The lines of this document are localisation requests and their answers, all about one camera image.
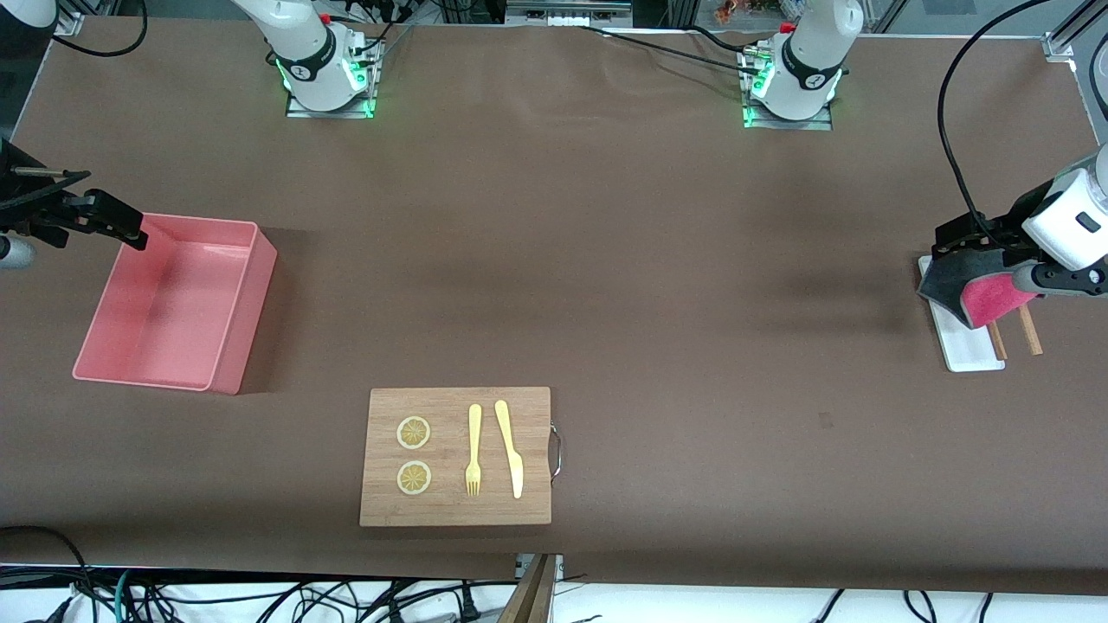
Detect wooden cutting board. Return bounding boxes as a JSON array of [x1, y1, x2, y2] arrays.
[[359, 387, 564, 527]]

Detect black floor cable loop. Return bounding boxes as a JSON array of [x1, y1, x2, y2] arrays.
[[0, 525, 96, 623]]

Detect white rectangular tray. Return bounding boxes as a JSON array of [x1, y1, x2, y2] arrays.
[[918, 255, 1007, 373]]

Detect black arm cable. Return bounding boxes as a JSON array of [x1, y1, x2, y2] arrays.
[[52, 0, 148, 58], [937, 0, 1053, 252]]

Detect pink and grey cloth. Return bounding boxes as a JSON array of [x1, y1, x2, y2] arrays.
[[919, 247, 1040, 331]]

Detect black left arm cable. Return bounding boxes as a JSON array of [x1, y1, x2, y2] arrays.
[[937, 0, 1053, 252]]

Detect yellow plastic fork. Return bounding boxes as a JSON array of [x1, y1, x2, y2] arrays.
[[465, 404, 483, 498]]

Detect pink plastic bin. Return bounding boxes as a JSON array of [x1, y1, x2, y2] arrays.
[[72, 212, 279, 395]]

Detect grey metal frame device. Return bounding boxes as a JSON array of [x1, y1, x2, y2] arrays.
[[506, 0, 633, 27]]

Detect yellow plastic knife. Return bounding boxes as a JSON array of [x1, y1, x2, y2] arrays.
[[494, 400, 525, 500]]

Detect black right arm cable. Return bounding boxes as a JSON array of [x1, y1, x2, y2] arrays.
[[52, 0, 148, 58]]

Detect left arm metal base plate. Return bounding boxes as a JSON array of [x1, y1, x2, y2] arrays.
[[742, 48, 834, 132]]

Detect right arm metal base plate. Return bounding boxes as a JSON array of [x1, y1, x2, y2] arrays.
[[286, 30, 382, 119]]

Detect brown wooden plank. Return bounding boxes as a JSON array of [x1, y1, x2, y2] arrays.
[[498, 554, 555, 623]]

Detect black cable on table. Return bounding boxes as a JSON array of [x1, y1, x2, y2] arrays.
[[576, 24, 767, 74]]

